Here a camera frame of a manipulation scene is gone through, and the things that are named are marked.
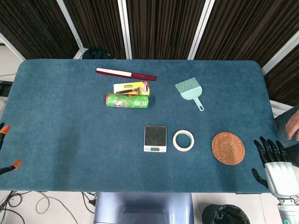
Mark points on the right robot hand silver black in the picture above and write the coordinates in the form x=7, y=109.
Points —
x=280, y=177

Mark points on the white tape roll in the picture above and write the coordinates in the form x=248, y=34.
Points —
x=174, y=140

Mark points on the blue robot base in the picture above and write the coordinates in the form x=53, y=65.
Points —
x=143, y=207

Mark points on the digital kitchen scale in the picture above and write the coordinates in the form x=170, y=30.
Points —
x=155, y=136

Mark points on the person's bare hand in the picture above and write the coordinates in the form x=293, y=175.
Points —
x=293, y=127

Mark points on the round woven brown coaster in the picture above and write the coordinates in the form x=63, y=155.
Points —
x=228, y=148

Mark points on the black trash bin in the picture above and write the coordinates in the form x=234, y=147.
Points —
x=225, y=214

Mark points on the mint green small brush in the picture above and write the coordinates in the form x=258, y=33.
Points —
x=190, y=92

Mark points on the green chips can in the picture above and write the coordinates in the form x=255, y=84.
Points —
x=127, y=101

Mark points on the yellow razor blister pack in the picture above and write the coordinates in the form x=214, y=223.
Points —
x=121, y=87

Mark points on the dark red white long box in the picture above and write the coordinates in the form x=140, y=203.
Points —
x=126, y=74

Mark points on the brown partition screen white frames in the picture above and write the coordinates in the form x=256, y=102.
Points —
x=163, y=28

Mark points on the blue table cloth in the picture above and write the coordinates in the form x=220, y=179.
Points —
x=70, y=140

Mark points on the black bag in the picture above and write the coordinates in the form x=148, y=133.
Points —
x=97, y=54

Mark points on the black clamp orange tip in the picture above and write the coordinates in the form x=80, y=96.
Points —
x=4, y=130
x=16, y=164

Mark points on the black box on floor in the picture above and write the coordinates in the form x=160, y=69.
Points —
x=4, y=88

